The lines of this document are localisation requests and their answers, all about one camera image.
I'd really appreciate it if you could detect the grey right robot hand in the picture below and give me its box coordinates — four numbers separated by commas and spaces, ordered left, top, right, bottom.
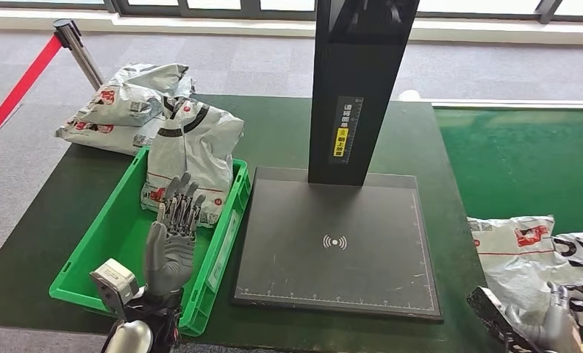
504, 281, 583, 353

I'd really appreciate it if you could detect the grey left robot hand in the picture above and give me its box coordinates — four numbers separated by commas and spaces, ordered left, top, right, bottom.
143, 173, 207, 298

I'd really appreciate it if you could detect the white parcel red logo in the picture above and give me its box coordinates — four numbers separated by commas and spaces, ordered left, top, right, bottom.
468, 215, 583, 328

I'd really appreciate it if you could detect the grey parcel black print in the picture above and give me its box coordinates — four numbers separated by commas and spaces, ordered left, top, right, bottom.
140, 96, 246, 229

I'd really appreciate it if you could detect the flat grey parcel bag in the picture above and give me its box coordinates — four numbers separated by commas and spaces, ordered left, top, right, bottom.
54, 77, 196, 156

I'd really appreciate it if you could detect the black inbound scanner machine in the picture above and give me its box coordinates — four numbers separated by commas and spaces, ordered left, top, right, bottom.
232, 0, 444, 324

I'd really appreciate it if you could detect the crumpled grey parcel bag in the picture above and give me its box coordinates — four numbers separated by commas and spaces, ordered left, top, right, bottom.
76, 62, 196, 128

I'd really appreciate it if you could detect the red barrier belt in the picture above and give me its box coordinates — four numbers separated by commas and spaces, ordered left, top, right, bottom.
0, 35, 64, 151

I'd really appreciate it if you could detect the green plastic crate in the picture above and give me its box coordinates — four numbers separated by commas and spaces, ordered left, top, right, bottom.
49, 146, 252, 338

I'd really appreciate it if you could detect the yellow black scanner label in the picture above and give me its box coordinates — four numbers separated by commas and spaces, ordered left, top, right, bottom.
331, 96, 365, 165

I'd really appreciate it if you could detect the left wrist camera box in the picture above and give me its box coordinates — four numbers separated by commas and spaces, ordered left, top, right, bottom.
90, 259, 140, 321

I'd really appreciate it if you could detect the silver stanchion post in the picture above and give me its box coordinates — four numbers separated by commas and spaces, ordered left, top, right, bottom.
53, 18, 105, 92

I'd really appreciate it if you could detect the white conveyor side rail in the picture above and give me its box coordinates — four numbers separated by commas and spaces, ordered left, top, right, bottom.
398, 89, 583, 110

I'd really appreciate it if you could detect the dark window frame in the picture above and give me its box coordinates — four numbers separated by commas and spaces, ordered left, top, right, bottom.
0, 0, 583, 25

